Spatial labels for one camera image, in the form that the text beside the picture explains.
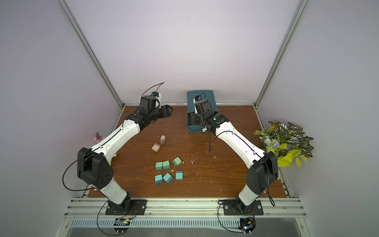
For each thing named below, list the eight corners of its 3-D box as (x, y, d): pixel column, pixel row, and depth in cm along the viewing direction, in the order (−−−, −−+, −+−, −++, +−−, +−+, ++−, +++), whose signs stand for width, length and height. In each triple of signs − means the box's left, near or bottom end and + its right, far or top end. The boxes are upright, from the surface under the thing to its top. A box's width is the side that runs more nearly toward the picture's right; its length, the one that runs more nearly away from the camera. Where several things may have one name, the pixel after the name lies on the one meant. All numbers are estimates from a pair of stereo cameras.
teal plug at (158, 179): (155, 185, 82) (154, 184, 80) (155, 177, 85) (154, 175, 83) (163, 183, 82) (162, 182, 80) (162, 175, 85) (162, 174, 83)
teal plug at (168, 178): (162, 178, 84) (161, 177, 82) (167, 173, 86) (167, 171, 84) (168, 184, 82) (168, 183, 80) (174, 179, 84) (173, 178, 82)
